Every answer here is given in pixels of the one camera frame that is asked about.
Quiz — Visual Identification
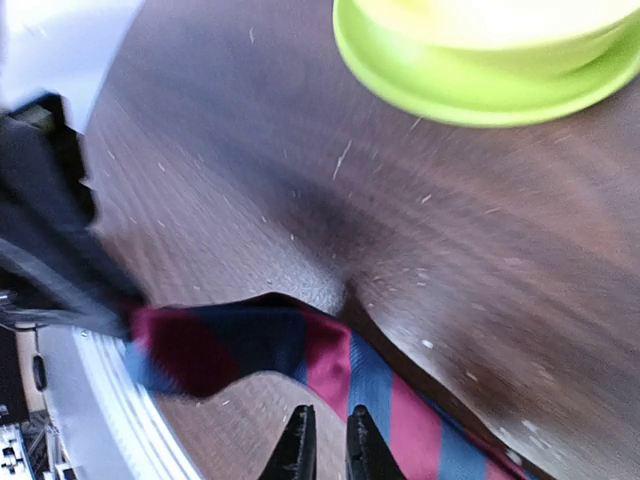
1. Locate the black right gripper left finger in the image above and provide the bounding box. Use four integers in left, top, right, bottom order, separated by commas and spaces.
262, 405, 316, 480

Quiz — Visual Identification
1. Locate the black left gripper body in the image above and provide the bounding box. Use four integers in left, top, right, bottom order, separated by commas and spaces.
1, 94, 98, 280

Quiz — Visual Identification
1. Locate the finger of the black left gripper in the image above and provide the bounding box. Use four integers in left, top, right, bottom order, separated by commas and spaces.
1, 224, 145, 340

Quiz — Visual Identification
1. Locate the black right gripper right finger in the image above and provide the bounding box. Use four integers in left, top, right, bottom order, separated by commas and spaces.
346, 405, 406, 480

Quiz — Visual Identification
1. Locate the red navy striped tie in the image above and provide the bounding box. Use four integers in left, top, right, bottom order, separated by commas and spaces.
125, 293, 529, 479

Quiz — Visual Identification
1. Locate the lime green plate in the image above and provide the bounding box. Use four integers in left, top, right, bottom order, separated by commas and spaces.
332, 1, 639, 127

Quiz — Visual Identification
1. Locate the lime green bowl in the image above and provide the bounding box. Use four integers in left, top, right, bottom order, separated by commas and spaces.
356, 1, 639, 76

